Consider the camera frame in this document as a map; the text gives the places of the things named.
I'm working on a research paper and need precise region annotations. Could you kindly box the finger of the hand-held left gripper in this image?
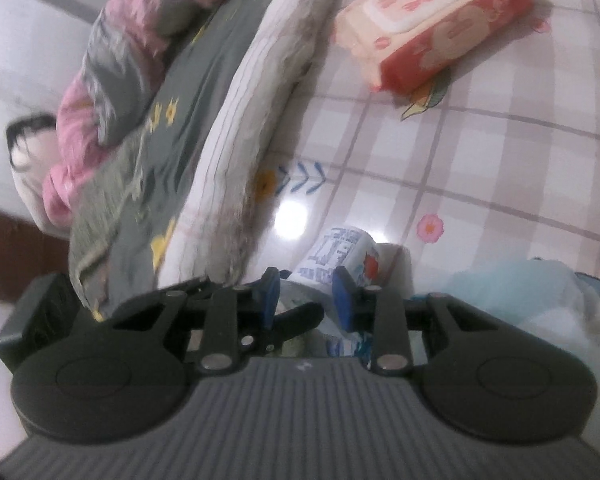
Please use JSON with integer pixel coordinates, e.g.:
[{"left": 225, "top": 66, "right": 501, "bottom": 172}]
[{"left": 237, "top": 304, "right": 327, "bottom": 357}]

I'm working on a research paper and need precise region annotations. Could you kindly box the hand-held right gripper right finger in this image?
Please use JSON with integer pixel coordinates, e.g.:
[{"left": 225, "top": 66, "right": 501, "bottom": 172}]
[{"left": 332, "top": 266, "right": 501, "bottom": 376}]

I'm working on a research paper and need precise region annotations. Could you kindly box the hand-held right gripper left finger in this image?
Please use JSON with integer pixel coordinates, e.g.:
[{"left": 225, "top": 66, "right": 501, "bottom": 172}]
[{"left": 100, "top": 266, "right": 281, "bottom": 374}]

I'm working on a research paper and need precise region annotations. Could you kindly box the grey lace blanket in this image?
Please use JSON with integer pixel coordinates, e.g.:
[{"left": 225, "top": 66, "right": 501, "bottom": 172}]
[{"left": 69, "top": 125, "right": 153, "bottom": 286}]

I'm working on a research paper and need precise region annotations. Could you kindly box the white and black cloth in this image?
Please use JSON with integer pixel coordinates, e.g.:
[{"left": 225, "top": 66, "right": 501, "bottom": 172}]
[{"left": 6, "top": 114, "right": 61, "bottom": 226}]

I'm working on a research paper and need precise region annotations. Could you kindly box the white plastic bag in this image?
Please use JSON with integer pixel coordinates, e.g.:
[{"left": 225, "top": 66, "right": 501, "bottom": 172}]
[{"left": 447, "top": 256, "right": 600, "bottom": 361}]

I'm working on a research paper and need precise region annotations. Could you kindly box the grey yellow-print bedsheet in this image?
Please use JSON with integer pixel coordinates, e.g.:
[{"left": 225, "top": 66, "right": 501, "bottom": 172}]
[{"left": 69, "top": 0, "right": 291, "bottom": 321}]

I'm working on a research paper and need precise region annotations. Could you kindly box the pink wet wipes packet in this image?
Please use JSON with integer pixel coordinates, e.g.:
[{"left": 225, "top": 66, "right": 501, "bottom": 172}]
[{"left": 334, "top": 0, "right": 536, "bottom": 95}]

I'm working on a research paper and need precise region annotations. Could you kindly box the pink grey quilt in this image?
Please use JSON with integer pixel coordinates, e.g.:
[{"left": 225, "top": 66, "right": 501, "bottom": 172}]
[{"left": 42, "top": 0, "right": 276, "bottom": 228}]

